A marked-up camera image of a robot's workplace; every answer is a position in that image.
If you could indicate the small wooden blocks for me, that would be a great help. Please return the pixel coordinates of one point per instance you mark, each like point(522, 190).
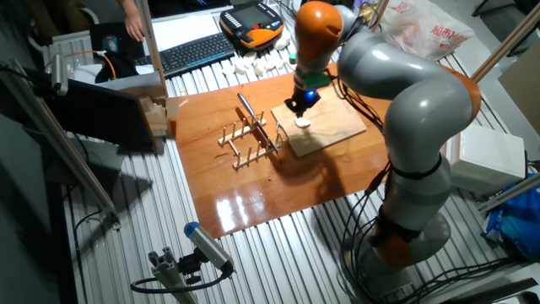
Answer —
point(154, 114)

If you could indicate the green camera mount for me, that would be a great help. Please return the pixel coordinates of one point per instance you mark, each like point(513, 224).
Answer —
point(317, 80)

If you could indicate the glossy orange wooden board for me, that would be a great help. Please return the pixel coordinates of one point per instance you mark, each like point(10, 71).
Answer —
point(236, 198)

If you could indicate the blue plastic bag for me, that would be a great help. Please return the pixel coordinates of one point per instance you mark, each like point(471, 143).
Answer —
point(519, 224)

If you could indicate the wooden post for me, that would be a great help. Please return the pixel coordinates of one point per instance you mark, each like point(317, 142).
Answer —
point(152, 50)

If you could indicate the aluminium profile bracket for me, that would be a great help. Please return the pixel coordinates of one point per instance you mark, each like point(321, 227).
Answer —
point(169, 274)

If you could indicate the black mouse pad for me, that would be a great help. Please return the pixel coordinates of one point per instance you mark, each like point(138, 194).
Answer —
point(126, 42)

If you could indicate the white plastic drawer box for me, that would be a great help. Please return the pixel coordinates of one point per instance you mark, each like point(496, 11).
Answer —
point(485, 160)

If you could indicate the stainless steel cleaver knife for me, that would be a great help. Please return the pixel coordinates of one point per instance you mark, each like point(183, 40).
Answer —
point(249, 107)

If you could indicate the black camera clamp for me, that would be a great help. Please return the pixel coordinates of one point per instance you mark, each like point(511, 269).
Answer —
point(190, 266)

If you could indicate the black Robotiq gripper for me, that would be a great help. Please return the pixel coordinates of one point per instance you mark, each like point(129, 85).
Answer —
point(301, 100)

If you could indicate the slanted brown frame pole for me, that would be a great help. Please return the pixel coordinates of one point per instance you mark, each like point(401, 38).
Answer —
point(506, 42)

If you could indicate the black computer mouse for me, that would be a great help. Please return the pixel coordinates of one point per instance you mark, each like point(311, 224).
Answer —
point(109, 43)

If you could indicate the white radish piece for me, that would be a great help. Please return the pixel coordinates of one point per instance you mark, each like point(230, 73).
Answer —
point(302, 123)

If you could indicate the large white radish chunk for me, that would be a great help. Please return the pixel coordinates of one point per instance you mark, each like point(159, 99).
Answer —
point(282, 40)

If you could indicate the wooden peg rack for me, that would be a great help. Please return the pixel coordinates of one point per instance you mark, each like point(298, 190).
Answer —
point(242, 133)

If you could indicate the orange black teach pendant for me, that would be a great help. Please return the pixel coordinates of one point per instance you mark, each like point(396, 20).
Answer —
point(253, 21)

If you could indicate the person's forearm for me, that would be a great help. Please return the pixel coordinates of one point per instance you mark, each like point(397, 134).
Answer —
point(127, 6)

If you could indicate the brown cardboard panel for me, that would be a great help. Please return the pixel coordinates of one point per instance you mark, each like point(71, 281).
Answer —
point(523, 88)

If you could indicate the slanted aluminium beam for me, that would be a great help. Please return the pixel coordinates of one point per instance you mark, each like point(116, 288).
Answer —
point(55, 135)

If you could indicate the white plastic bag red print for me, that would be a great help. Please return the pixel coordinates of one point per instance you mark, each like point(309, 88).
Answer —
point(422, 29)

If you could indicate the black monitor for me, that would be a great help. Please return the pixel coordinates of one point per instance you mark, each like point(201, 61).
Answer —
point(101, 114)

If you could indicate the person's hand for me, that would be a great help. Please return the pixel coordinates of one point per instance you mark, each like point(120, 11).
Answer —
point(135, 27)

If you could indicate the bamboo cutting board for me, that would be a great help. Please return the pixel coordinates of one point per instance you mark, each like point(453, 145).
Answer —
point(333, 126)

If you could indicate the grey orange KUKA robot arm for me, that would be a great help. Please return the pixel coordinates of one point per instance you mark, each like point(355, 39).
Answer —
point(413, 105)

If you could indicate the black keyboard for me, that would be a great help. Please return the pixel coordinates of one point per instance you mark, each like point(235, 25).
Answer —
point(190, 52)

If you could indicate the gold foil packet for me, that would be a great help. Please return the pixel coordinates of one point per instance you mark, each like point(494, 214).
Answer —
point(368, 12)

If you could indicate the short brown frame pole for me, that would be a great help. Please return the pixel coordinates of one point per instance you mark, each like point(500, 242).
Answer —
point(379, 12)

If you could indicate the grey aluminium rail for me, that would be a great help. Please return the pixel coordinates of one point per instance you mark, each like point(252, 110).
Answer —
point(510, 192)

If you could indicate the silver camera blue end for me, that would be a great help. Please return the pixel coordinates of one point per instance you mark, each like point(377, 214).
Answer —
point(206, 245)

